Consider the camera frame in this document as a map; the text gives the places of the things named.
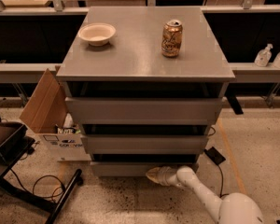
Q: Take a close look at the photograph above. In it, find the grey bottom drawer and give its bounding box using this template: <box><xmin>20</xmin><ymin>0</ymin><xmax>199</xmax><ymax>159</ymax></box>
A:
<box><xmin>91</xmin><ymin>161</ymin><xmax>199</xmax><ymax>177</ymax></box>

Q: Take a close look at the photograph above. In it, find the grey drawer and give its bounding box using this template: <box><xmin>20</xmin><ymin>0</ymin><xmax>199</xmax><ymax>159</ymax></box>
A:
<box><xmin>91</xmin><ymin>161</ymin><xmax>199</xmax><ymax>177</ymax></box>
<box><xmin>81</xmin><ymin>135</ymin><xmax>208</xmax><ymax>155</ymax></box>
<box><xmin>65</xmin><ymin>97</ymin><xmax>222</xmax><ymax>125</ymax></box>

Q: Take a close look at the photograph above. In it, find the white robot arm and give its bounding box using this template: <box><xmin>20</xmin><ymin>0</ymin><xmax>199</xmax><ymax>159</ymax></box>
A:
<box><xmin>146</xmin><ymin>166</ymin><xmax>264</xmax><ymax>224</ymax></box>

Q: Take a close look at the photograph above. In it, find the grey middle drawer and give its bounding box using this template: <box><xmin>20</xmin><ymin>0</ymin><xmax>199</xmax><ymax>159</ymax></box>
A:
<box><xmin>81</xmin><ymin>135</ymin><xmax>208</xmax><ymax>155</ymax></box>

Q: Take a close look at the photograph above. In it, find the grey drawer cabinet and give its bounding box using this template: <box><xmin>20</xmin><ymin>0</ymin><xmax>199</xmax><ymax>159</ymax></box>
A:
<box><xmin>57</xmin><ymin>7</ymin><xmax>234</xmax><ymax>165</ymax></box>

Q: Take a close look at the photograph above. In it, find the grey top drawer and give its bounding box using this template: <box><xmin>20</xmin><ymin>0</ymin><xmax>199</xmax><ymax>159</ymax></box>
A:
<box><xmin>65</xmin><ymin>97</ymin><xmax>222</xmax><ymax>125</ymax></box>

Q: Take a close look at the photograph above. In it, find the black power adapter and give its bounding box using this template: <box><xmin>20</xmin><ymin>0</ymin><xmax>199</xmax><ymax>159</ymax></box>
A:
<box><xmin>204</xmin><ymin>147</ymin><xmax>226</xmax><ymax>165</ymax></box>

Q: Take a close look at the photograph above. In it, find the orange soda can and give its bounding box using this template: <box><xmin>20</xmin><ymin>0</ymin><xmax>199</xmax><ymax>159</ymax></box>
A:
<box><xmin>161</xmin><ymin>20</ymin><xmax>183</xmax><ymax>58</ymax></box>

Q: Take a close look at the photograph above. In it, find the open cardboard box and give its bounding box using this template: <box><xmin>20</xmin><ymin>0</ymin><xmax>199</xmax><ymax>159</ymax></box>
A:
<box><xmin>20</xmin><ymin>69</ymin><xmax>91</xmax><ymax>161</ymax></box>

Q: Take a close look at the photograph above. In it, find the left sanitizer pump bottle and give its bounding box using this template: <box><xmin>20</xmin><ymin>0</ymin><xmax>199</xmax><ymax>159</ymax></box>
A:
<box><xmin>254</xmin><ymin>44</ymin><xmax>273</xmax><ymax>67</ymax></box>

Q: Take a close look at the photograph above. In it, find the white paper bowl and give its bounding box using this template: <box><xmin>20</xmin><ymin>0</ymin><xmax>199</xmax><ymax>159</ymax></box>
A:
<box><xmin>78</xmin><ymin>23</ymin><xmax>116</xmax><ymax>47</ymax></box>

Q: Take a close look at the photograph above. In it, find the black rolling stand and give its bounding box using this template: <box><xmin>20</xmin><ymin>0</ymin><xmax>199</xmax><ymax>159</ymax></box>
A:
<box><xmin>0</xmin><ymin>136</ymin><xmax>84</xmax><ymax>224</ymax></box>

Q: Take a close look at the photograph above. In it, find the black floor cable right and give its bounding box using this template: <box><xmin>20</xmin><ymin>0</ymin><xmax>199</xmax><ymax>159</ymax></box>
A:
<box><xmin>217</xmin><ymin>164</ymin><xmax>230</xmax><ymax>199</ymax></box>

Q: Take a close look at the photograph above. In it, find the black floor cable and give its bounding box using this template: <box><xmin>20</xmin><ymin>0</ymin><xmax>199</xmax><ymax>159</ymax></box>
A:
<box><xmin>9</xmin><ymin>168</ymin><xmax>67</xmax><ymax>203</ymax></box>
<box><xmin>217</xmin><ymin>164</ymin><xmax>230</xmax><ymax>199</ymax></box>

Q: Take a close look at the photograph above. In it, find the black floor cable left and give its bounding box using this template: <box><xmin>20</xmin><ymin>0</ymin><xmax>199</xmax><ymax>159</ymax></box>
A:
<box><xmin>9</xmin><ymin>168</ymin><xmax>67</xmax><ymax>203</ymax></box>

